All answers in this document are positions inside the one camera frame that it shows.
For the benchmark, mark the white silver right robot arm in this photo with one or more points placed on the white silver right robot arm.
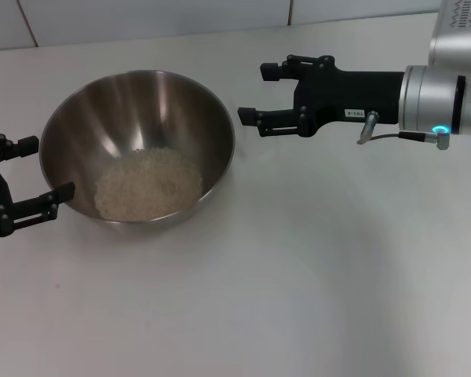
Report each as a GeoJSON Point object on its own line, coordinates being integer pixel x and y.
{"type": "Point", "coordinates": [447, 59]}

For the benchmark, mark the white rice grains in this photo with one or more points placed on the white rice grains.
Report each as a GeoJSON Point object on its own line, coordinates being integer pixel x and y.
{"type": "Point", "coordinates": [149, 184]}

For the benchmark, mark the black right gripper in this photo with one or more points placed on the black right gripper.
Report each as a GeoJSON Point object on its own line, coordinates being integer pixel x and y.
{"type": "Point", "coordinates": [357, 92]}

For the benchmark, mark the stainless steel mixing bowl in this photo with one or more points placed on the stainless steel mixing bowl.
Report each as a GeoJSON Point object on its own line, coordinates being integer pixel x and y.
{"type": "Point", "coordinates": [141, 114]}

